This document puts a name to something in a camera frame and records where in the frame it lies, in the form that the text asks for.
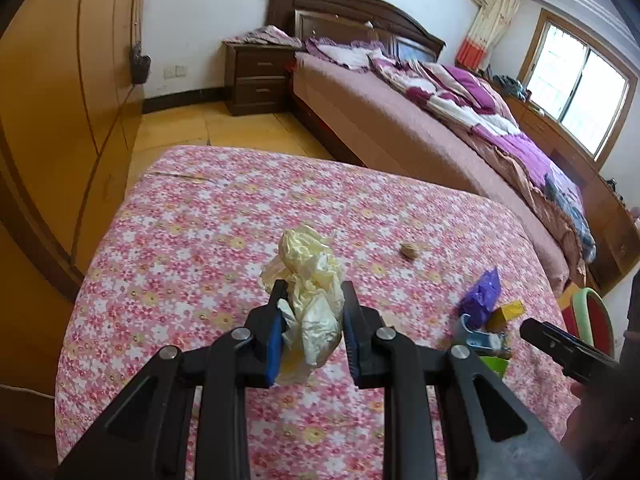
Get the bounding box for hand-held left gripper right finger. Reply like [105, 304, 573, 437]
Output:
[341, 280, 583, 480]

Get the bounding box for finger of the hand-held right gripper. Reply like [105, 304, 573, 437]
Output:
[519, 320, 623, 388]

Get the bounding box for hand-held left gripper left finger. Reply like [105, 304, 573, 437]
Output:
[55, 280, 291, 480]

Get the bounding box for cream plastic bag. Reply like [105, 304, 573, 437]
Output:
[260, 225, 347, 386]

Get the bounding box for red bin with green rim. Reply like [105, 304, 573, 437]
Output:
[562, 282, 616, 356]

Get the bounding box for small yellow box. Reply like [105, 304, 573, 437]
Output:
[487, 300, 527, 333]

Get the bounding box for small green box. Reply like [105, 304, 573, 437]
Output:
[477, 355, 511, 378]

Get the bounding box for light blue toy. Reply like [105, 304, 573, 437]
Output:
[454, 312, 511, 356]

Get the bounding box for purple plastic bag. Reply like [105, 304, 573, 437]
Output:
[459, 267, 502, 331]

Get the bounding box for pink floral tablecloth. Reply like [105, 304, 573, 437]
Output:
[54, 145, 601, 480]

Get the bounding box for long wooden window cabinet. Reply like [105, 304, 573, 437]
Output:
[487, 75, 640, 296]

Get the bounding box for blue plaid garment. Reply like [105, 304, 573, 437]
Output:
[544, 172, 598, 263]

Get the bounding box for bed with brown mattress cover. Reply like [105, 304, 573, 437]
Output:
[290, 50, 598, 296]

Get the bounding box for dark wooden nightstand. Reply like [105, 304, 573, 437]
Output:
[222, 42, 301, 117]

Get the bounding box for grey blue clothes pile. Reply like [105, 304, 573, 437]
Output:
[492, 74, 528, 101]

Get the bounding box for wood framed window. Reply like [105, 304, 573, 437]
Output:
[517, 7, 640, 161]

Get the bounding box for bed with purple quilt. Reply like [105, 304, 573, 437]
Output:
[370, 50, 598, 281]

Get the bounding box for white pillow with purple frill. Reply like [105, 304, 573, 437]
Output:
[305, 37, 381, 71]

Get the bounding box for pink folded clothes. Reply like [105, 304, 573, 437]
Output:
[222, 25, 303, 51]

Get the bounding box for black hanging pouch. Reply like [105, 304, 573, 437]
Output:
[131, 45, 152, 85]

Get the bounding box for cream curtain with red hem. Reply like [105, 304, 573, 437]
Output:
[457, 0, 523, 71]

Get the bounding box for dark wooden headboard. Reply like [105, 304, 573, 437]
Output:
[266, 0, 447, 61]

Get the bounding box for light wooden wardrobe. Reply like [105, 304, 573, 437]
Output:
[0, 0, 151, 306]

